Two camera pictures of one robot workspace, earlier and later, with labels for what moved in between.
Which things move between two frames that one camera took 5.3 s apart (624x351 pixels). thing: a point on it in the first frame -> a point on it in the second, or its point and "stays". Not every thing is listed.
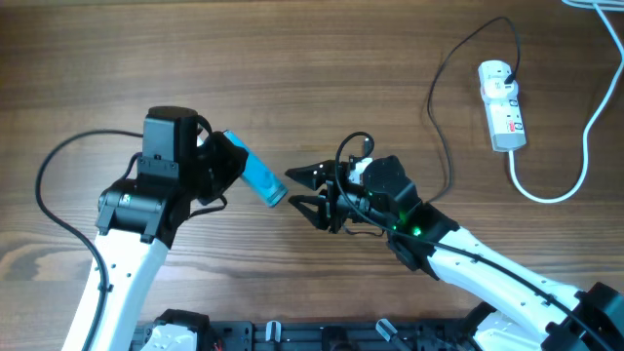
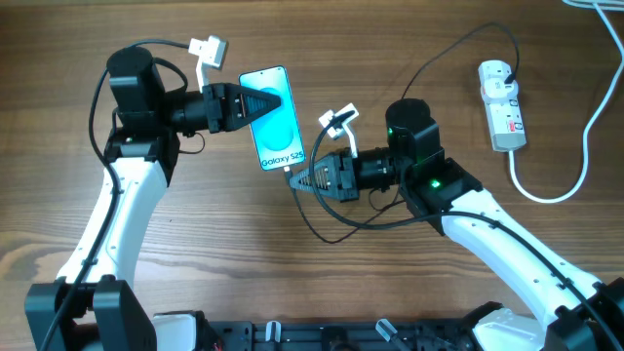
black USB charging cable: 508,81 -> 403,97
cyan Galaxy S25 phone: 256,177 -> 277,135
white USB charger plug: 494,88 stays
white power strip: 505,122 stays
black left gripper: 226,163 -> 214,108
